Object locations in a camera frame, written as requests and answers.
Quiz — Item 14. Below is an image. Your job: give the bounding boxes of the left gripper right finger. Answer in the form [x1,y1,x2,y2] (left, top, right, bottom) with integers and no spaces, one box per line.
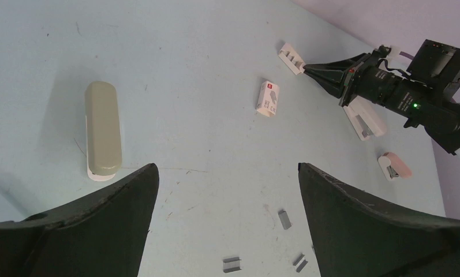
[298,163,460,276]

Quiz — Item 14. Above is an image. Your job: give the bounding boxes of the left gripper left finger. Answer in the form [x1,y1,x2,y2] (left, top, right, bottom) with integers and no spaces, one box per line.
[0,163,159,276]

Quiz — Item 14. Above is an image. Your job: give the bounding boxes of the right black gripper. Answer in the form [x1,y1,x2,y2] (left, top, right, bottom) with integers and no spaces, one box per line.
[304,53,371,107]

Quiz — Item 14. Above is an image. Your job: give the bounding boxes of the white stapler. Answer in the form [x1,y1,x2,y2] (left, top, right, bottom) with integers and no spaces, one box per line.
[343,96,387,141]

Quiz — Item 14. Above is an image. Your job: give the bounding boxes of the white staple box barcode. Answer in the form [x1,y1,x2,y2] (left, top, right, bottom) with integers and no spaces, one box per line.
[278,43,306,75]

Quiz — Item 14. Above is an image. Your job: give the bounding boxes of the staple strip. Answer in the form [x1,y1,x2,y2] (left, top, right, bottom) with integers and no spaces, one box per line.
[293,253,308,273]
[222,257,242,274]
[278,209,292,230]

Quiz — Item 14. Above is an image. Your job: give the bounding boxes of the small white staple box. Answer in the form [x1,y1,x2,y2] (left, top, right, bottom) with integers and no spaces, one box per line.
[256,81,280,117]

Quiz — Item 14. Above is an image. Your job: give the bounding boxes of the small pink stapler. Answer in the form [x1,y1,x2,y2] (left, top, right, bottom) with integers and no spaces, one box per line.
[377,152,413,181]

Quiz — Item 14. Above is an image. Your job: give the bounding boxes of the beige stapler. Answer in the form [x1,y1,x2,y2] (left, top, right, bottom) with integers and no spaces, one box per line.
[85,81,122,182]

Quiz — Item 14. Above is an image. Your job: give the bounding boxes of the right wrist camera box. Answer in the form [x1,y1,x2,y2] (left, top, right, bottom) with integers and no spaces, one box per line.
[378,45,401,58]

